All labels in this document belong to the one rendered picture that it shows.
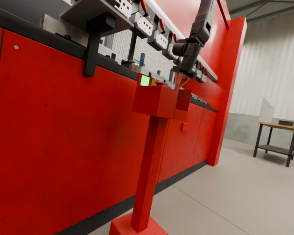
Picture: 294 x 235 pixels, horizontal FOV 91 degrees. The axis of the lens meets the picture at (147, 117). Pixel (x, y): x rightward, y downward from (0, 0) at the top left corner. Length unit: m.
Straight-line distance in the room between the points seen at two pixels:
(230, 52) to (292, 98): 5.43
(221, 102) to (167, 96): 1.99
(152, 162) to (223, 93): 2.05
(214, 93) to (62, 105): 2.28
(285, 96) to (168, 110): 7.44
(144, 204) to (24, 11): 1.30
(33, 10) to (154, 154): 1.17
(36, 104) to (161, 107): 0.43
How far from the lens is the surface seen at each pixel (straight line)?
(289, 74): 8.13
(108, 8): 0.62
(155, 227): 0.89
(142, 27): 1.07
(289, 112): 7.80
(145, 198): 0.75
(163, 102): 0.56
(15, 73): 0.59
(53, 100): 0.62
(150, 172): 0.69
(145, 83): 0.69
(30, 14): 1.33
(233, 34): 2.87
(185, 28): 1.57
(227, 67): 2.66
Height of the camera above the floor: 0.68
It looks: 3 degrees down
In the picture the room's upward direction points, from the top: 10 degrees clockwise
